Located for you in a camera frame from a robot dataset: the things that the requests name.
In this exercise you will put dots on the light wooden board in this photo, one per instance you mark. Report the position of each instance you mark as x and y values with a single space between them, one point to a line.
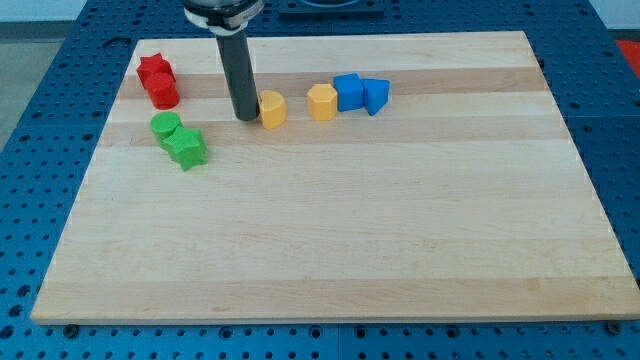
464 199

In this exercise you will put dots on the red cylinder block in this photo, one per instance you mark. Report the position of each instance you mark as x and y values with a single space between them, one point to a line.
162 91

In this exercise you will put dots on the blue cube block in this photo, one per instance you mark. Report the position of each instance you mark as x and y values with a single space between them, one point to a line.
350 92

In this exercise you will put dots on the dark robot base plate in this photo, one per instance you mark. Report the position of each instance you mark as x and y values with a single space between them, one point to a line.
298 8

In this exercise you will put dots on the yellow hexagon block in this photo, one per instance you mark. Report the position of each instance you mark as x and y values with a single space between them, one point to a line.
322 102

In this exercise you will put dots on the green star block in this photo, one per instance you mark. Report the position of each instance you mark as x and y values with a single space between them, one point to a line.
186 146

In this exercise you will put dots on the green cylinder block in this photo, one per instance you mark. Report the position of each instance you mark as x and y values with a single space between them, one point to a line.
163 125

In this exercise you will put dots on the yellow heart block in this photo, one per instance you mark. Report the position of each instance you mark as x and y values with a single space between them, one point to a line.
273 109

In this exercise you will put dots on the blue triangle block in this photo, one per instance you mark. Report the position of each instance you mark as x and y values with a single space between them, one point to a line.
375 94

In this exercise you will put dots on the red star block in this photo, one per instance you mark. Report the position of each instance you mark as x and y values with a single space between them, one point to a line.
151 65

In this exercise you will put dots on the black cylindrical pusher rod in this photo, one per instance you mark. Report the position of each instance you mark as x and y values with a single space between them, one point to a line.
236 62

